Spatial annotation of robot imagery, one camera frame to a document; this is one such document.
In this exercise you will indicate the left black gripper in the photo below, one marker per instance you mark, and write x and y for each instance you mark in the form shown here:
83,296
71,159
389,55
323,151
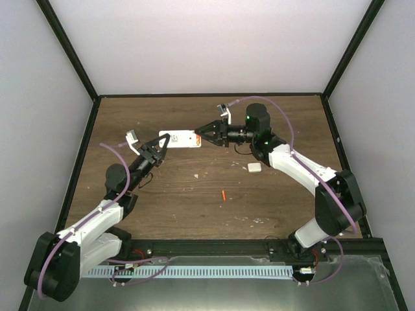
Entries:
144,151

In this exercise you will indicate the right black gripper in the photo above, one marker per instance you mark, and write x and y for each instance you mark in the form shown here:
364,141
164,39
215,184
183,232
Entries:
222,135

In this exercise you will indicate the white remote control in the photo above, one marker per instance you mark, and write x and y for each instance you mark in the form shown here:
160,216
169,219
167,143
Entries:
181,138

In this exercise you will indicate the white battery cover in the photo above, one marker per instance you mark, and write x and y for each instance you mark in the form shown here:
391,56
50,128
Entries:
254,167

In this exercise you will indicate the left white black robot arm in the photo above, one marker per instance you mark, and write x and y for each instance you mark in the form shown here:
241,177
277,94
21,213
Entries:
61,259

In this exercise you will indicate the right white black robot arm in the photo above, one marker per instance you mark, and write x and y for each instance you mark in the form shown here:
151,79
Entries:
338,202

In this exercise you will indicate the metal front plate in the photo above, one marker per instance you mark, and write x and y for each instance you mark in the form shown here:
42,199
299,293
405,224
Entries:
352,282

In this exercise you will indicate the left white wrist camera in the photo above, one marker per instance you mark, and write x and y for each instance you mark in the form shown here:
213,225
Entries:
131,139

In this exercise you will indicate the light blue slotted cable duct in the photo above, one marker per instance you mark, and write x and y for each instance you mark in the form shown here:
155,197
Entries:
195,272

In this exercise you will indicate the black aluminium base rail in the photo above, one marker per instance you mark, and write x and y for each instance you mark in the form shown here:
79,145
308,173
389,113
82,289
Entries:
276,250

